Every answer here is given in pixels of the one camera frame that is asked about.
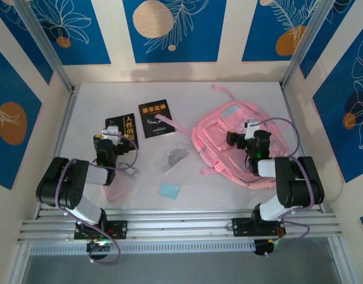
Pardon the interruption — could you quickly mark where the pink backpack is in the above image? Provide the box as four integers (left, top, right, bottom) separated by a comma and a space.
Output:
155, 84, 291, 190

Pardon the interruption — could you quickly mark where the small white grey stationery item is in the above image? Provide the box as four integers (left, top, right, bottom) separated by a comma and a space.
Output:
117, 162, 139, 176

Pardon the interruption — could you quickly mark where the black book white yellow title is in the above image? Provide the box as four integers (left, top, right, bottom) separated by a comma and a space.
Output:
105, 114, 140, 149

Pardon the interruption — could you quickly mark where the pink pencil case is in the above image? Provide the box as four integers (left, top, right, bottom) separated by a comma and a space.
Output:
102, 174, 130, 204

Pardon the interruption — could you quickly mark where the black book orange title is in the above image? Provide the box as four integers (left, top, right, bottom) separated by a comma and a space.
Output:
138, 99, 176, 140

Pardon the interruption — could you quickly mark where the clear plastic supplies bag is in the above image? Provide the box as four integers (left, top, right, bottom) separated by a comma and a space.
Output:
153, 141, 190, 175

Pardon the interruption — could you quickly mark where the light blue sticky note pad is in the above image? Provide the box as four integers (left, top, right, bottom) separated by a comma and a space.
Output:
157, 182, 181, 199

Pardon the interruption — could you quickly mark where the black box under base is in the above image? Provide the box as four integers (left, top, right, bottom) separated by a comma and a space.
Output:
253, 238, 278, 257
86, 240, 111, 261

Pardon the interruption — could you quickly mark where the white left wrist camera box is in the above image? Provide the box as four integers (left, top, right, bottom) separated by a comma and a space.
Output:
100, 125, 123, 142

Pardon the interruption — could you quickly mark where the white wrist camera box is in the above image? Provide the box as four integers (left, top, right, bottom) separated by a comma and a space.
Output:
244, 119, 261, 140
100, 125, 123, 142

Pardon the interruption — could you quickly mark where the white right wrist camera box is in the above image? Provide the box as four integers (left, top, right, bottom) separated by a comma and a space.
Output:
244, 119, 261, 140

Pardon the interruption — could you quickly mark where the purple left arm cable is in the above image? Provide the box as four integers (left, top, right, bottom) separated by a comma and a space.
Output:
55, 133, 140, 266

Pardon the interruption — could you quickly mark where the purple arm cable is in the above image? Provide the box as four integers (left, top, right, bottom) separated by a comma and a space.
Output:
55, 133, 140, 266
249, 117, 317, 249

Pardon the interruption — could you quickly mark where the aluminium table side rail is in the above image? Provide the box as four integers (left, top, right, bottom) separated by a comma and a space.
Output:
280, 82, 327, 214
34, 85, 80, 220

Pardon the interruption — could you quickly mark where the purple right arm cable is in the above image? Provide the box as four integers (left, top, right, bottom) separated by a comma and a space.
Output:
249, 117, 317, 249

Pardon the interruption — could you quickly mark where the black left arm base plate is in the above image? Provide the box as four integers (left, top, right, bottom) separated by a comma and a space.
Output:
73, 220, 129, 241

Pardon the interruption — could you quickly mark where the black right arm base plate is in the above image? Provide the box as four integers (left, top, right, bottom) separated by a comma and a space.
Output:
232, 217, 286, 238

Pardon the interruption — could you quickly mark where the aluminium corner post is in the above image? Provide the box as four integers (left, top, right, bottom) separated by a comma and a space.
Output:
14, 0, 76, 93
280, 0, 338, 89

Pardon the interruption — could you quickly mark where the aluminium front frame rail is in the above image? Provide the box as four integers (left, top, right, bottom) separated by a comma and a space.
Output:
17, 208, 343, 245

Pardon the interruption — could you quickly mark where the grey slotted cable duct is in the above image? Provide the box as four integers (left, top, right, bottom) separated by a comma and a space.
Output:
29, 240, 256, 256

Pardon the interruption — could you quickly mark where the aluminium frame leg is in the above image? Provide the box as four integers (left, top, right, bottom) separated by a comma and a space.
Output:
2, 243, 33, 284
327, 236, 357, 284

